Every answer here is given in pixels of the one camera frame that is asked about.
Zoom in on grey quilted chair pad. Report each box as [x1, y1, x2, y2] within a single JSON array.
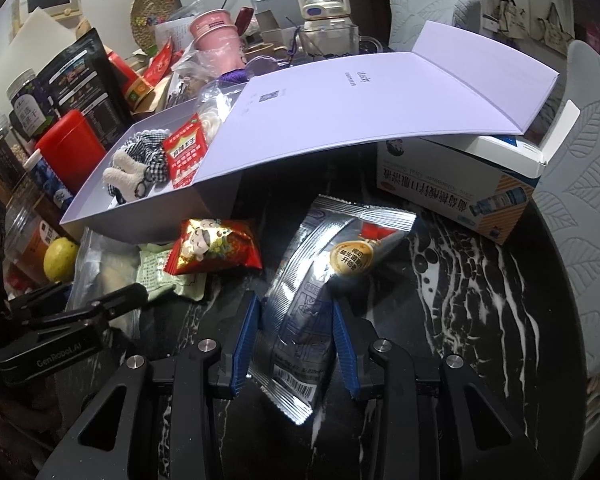
[[532, 40, 600, 376]]

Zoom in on purple yarn tassel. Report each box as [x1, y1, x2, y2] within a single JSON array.
[[220, 67, 253, 87]]

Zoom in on dark label jar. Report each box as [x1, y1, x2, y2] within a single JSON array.
[[0, 112, 25, 201]]

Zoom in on grey quilted cushion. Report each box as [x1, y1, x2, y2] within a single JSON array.
[[389, 0, 482, 53]]

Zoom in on bagged white fabric flower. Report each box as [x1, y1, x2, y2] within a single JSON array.
[[195, 82, 233, 138]]

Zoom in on wide clear jar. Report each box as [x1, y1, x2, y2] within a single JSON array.
[[2, 200, 61, 283]]

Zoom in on red canister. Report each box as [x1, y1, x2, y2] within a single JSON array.
[[34, 110, 108, 193]]

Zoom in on white foam board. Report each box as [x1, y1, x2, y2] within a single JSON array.
[[10, 10, 81, 61]]

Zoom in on red snack packet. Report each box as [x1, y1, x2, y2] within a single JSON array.
[[161, 114, 210, 190]]

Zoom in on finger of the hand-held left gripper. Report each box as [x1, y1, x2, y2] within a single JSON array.
[[0, 282, 66, 323], [30, 282, 149, 341]]

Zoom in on yellow lemon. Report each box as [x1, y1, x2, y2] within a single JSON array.
[[43, 237, 81, 283]]

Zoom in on red paper packet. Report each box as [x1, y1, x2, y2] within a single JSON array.
[[144, 37, 177, 87]]

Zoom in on red gold candy packet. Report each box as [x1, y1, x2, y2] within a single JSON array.
[[167, 217, 263, 276]]

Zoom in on white blue open box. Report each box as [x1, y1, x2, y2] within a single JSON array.
[[450, 100, 581, 178]]

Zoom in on orange white medicine box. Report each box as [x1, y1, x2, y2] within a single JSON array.
[[376, 135, 536, 246]]

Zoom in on woven straw fan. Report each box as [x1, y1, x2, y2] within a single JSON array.
[[130, 0, 173, 53]]

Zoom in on clear zip bag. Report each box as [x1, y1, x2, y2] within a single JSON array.
[[67, 227, 148, 341]]

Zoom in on wall intercom panel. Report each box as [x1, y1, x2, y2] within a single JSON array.
[[12, 0, 83, 23]]

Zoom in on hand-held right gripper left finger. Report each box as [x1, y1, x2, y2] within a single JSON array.
[[35, 294, 261, 480]]

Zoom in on clear bag pink contents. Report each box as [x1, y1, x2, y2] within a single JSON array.
[[172, 45, 246, 92]]

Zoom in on blue tablet tube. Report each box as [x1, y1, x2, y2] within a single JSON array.
[[22, 156, 76, 200]]

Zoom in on pink paper cup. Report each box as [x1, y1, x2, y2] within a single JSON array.
[[189, 9, 246, 68]]

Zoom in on small dark gingham scrunchie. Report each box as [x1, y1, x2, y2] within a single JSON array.
[[147, 150, 173, 188]]

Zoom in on gingham lace scrunchie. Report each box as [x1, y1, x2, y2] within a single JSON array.
[[107, 129, 173, 196]]

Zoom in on person's left hand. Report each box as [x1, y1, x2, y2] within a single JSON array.
[[0, 390, 61, 461]]

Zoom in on lavender gift box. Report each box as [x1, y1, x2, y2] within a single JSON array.
[[60, 21, 561, 246]]

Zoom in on white plush toy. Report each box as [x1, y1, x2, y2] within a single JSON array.
[[102, 149, 153, 206]]

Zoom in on orange box green label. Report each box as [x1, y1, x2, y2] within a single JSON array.
[[122, 75, 156, 111]]

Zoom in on dark berry jar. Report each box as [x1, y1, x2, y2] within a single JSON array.
[[7, 72, 56, 141]]

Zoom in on silver snack packet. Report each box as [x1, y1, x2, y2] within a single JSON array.
[[247, 195, 416, 426]]

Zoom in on green snack packet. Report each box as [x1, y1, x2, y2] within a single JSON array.
[[136, 244, 206, 302]]

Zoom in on white printed paper sheet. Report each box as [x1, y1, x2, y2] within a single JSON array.
[[157, 12, 206, 53]]

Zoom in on black foil pouch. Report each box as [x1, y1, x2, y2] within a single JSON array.
[[37, 27, 131, 146]]

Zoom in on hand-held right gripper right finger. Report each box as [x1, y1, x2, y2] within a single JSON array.
[[332, 300, 546, 480]]

